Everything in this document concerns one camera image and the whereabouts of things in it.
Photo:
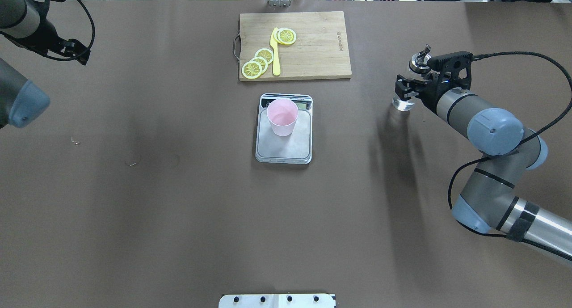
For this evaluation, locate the clear glass sauce bottle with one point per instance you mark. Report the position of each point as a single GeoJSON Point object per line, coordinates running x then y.
{"type": "Point", "coordinates": [417, 69]}

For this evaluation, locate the digital kitchen scale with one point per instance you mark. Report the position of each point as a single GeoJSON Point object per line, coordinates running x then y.
{"type": "Point", "coordinates": [295, 148]}

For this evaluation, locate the pink plastic cup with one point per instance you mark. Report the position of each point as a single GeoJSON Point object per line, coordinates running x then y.
{"type": "Point", "coordinates": [282, 115]}

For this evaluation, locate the wooden cutting board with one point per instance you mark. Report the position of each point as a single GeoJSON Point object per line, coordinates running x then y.
{"type": "Point", "coordinates": [321, 50]}

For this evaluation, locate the lemon slice pair inner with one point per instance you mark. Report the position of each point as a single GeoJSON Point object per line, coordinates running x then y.
{"type": "Point", "coordinates": [287, 35]}

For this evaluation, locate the lemon slice pair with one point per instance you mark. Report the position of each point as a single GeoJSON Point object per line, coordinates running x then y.
{"type": "Point", "coordinates": [287, 35]}
{"type": "Point", "coordinates": [279, 36]}

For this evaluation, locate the yellow plastic knife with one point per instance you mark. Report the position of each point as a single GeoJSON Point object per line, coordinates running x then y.
{"type": "Point", "coordinates": [276, 67]}

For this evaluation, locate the lemon slice pair outer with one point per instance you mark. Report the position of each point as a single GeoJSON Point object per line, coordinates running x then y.
{"type": "Point", "coordinates": [279, 36]}

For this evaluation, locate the lemon slice back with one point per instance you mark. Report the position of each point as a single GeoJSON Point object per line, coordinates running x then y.
{"type": "Point", "coordinates": [265, 53]}

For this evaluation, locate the lemon slice middle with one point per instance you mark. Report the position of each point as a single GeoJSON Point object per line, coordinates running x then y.
{"type": "Point", "coordinates": [262, 62]}

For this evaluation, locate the lemon slice front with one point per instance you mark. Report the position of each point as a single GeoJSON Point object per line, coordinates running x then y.
{"type": "Point", "coordinates": [252, 70]}

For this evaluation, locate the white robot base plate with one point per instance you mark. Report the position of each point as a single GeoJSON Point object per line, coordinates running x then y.
{"type": "Point", "coordinates": [285, 300]}

